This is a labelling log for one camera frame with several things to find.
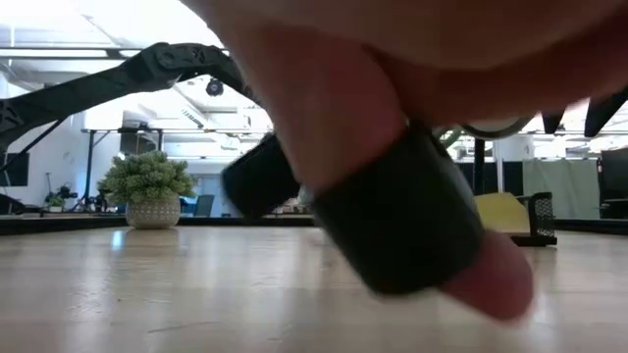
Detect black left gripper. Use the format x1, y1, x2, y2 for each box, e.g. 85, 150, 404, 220
220, 130, 301, 221

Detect black mesh desk organizer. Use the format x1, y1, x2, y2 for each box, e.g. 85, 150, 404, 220
483, 191, 559, 248

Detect yellow sticky notes pad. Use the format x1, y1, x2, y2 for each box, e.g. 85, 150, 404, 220
473, 192, 534, 235

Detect green handled scissors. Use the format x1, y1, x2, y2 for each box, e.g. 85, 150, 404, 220
434, 125, 465, 148

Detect grey-green partition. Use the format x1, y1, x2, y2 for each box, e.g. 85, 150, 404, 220
522, 159, 601, 221

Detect black background furniture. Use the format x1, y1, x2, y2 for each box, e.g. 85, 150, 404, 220
599, 146, 628, 221

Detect black background panel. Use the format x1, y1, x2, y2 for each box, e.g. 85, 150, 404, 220
453, 161, 524, 197

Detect black desk lamp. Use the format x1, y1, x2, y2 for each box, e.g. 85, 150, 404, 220
458, 116, 536, 197

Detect black ceiling spotlight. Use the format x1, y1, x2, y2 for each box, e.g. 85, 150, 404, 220
204, 76, 226, 98

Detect green plant in white pot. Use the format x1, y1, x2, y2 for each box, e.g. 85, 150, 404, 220
96, 150, 197, 230

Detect black stand with box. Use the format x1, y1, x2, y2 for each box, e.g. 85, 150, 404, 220
80, 126, 166, 216

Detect black cylindrical sleeve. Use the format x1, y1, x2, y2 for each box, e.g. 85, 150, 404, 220
311, 122, 487, 297

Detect person's hand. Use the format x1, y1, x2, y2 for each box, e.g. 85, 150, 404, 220
181, 0, 628, 323

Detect black tripod equipment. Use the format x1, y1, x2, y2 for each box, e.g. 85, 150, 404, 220
41, 183, 107, 215

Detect overhead black light bar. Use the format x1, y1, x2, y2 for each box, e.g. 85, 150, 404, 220
0, 47, 143, 63

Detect black wall monitor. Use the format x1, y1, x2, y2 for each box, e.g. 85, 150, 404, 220
0, 152, 30, 188

